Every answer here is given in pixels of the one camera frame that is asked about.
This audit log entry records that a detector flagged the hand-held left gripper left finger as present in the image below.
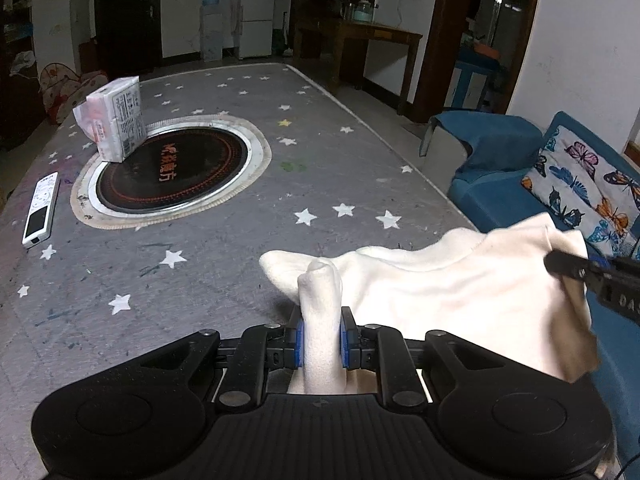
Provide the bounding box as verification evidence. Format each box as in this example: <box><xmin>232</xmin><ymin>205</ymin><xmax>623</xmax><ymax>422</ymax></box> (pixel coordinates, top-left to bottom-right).
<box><xmin>135</xmin><ymin>307</ymin><xmax>306</xmax><ymax>410</ymax></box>

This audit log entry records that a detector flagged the dark blue throw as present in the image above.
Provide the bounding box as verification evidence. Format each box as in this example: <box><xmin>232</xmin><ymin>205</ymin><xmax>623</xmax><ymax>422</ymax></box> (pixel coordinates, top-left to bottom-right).
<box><xmin>429</xmin><ymin>111</ymin><xmax>544</xmax><ymax>184</ymax></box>

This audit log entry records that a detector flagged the grey star tablecloth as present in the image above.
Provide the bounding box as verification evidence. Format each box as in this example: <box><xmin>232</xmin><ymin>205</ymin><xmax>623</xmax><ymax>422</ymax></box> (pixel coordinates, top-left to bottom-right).
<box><xmin>0</xmin><ymin>62</ymin><xmax>482</xmax><ymax>413</ymax></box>

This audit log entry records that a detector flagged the white tissue pack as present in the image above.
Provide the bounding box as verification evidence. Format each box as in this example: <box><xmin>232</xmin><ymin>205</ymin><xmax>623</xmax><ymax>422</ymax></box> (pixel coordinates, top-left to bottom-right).
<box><xmin>72</xmin><ymin>76</ymin><xmax>149</xmax><ymax>163</ymax></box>

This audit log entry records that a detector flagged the brown wooden table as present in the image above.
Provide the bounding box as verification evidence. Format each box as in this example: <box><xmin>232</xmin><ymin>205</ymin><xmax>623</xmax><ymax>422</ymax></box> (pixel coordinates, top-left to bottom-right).
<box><xmin>292</xmin><ymin>19</ymin><xmax>424</xmax><ymax>117</ymax></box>

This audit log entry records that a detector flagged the dark door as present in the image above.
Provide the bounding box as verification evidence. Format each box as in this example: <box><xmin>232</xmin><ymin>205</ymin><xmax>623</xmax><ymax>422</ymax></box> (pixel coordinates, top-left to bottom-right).
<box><xmin>94</xmin><ymin>0</ymin><xmax>162</xmax><ymax>79</ymax></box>

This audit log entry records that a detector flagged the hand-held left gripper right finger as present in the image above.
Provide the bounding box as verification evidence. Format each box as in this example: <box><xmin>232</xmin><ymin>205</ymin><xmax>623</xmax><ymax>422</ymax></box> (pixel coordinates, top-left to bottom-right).
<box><xmin>340</xmin><ymin>306</ymin><xmax>506</xmax><ymax>411</ymax></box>

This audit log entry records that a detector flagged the red-trimmed patterned storage bag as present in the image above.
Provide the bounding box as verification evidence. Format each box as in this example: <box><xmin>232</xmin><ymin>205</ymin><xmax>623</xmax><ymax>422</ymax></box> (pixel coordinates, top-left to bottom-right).
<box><xmin>39</xmin><ymin>62</ymin><xmax>109</xmax><ymax>124</ymax></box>

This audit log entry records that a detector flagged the white refrigerator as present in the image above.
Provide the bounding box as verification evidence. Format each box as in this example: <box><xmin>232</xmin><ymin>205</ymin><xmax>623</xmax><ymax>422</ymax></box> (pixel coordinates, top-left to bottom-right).
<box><xmin>235</xmin><ymin>0</ymin><xmax>277</xmax><ymax>60</ymax></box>

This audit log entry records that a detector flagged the round black induction cooker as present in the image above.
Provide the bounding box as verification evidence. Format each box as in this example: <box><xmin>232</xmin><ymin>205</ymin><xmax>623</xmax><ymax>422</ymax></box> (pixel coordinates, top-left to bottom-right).
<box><xmin>70</xmin><ymin>114</ymin><xmax>273</xmax><ymax>231</ymax></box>

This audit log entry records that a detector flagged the blue sofa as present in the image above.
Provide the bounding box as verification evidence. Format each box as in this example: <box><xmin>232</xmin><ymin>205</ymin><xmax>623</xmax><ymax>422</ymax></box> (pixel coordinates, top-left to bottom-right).
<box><xmin>419</xmin><ymin>110</ymin><xmax>640</xmax><ymax>480</ymax></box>

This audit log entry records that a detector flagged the butterfly print pillow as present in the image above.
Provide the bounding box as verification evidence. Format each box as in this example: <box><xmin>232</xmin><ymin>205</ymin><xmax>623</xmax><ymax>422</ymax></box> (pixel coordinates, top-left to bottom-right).
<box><xmin>521</xmin><ymin>125</ymin><xmax>640</xmax><ymax>262</ymax></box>

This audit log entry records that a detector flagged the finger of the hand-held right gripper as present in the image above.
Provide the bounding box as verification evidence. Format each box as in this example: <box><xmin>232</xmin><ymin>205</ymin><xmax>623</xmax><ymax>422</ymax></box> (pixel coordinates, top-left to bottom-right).
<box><xmin>544</xmin><ymin>251</ymin><xmax>607</xmax><ymax>291</ymax></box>

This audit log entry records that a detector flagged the white water dispenser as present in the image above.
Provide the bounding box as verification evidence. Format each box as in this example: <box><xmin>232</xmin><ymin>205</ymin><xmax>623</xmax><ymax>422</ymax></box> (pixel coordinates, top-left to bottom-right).
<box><xmin>200</xmin><ymin>0</ymin><xmax>225</xmax><ymax>61</ymax></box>

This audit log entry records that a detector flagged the white remote control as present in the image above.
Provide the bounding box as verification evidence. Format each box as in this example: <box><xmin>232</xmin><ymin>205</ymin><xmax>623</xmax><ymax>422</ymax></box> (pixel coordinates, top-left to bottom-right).
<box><xmin>22</xmin><ymin>172</ymin><xmax>61</xmax><ymax>249</ymax></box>

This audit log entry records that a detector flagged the white garment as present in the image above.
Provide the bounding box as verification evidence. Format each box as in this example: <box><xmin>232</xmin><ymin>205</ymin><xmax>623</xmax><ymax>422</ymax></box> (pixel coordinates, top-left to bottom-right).
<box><xmin>260</xmin><ymin>212</ymin><xmax>603</xmax><ymax>396</ymax></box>

